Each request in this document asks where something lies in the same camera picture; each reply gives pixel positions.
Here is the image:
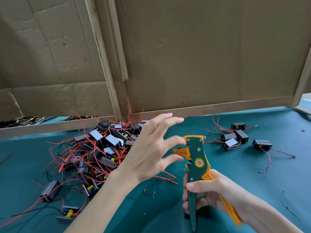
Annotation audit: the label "person's right hand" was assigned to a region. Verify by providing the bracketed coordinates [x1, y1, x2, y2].
[182, 169, 253, 224]

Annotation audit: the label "person's left hand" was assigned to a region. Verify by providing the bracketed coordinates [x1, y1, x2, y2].
[119, 112, 186, 185]

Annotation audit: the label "orange green wire strippers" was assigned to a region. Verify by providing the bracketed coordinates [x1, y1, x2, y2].
[173, 135, 243, 232]

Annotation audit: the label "pile of wired transformers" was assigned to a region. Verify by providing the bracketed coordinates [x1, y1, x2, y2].
[0, 109, 179, 226]

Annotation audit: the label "person's right forearm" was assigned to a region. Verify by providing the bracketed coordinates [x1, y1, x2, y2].
[238, 197, 302, 233]

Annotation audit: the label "thin wooden strip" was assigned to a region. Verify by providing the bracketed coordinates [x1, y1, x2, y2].
[107, 0, 129, 81]

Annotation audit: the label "flat grey board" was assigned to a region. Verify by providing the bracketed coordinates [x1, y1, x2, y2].
[294, 94, 311, 115]

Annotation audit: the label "smooth brown cardboard panel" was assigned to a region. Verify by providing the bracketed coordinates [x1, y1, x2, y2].
[114, 0, 311, 114]

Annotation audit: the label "creased brown cardboard panel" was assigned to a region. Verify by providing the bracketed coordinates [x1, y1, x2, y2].
[0, 0, 117, 122]

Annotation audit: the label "long wooden bottom rail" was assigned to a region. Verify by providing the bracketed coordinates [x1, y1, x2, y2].
[130, 96, 294, 119]

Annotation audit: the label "short wooden bottom rail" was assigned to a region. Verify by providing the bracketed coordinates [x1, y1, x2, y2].
[0, 116, 117, 139]

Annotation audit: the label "wide wooden post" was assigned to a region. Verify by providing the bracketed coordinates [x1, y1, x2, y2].
[84, 0, 123, 119]

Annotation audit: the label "heap of black cables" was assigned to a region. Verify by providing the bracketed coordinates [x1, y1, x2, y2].
[0, 115, 98, 129]

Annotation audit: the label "wooden corner post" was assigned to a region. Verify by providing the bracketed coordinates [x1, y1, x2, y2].
[292, 61, 311, 107]

